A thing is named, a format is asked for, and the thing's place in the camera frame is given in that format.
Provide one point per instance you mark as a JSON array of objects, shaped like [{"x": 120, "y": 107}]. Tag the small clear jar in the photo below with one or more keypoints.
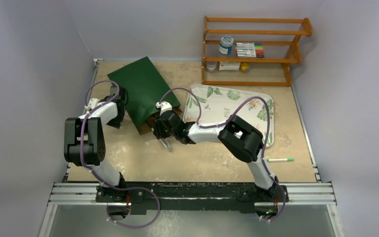
[{"x": 211, "y": 66}]

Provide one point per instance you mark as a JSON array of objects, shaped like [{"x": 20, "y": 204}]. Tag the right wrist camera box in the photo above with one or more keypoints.
[{"x": 163, "y": 106}]

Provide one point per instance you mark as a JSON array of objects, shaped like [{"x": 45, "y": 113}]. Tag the leaf pattern tray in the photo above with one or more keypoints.
[{"x": 219, "y": 103}]

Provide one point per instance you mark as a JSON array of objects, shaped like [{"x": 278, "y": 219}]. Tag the small white box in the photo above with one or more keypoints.
[{"x": 229, "y": 66}]

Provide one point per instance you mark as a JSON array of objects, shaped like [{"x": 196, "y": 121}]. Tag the yellow small object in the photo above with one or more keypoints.
[{"x": 245, "y": 67}]

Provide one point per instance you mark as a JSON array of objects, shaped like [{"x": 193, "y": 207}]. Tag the metal tongs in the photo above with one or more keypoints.
[{"x": 165, "y": 142}]

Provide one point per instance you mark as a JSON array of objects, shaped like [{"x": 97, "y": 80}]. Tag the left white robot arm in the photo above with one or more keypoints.
[{"x": 84, "y": 142}]

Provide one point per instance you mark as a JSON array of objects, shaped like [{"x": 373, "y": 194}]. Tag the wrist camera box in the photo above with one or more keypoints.
[
  {"x": 91, "y": 104},
  {"x": 163, "y": 106}
]

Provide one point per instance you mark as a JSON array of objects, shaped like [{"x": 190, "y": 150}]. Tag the orange wooden shelf rack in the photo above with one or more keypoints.
[{"x": 292, "y": 56}]

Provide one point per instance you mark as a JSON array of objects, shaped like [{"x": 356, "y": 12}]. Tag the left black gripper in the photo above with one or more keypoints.
[{"x": 116, "y": 123}]

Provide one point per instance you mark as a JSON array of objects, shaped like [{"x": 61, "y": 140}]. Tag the white jar blue lid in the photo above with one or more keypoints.
[{"x": 226, "y": 44}]

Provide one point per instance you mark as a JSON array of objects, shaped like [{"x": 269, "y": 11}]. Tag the green paper bag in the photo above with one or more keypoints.
[{"x": 145, "y": 87}]

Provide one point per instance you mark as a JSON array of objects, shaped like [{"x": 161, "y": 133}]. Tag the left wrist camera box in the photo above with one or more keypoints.
[{"x": 91, "y": 104}]

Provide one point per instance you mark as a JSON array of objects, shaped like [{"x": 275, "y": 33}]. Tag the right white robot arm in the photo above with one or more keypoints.
[{"x": 243, "y": 141}]

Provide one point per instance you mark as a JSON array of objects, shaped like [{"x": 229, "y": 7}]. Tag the coloured marker pen set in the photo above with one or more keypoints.
[{"x": 249, "y": 49}]

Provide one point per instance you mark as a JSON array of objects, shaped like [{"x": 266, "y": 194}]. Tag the green white marker pen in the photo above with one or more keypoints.
[{"x": 280, "y": 160}]

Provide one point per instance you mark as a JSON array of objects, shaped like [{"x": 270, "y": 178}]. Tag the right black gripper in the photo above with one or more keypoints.
[{"x": 161, "y": 131}]

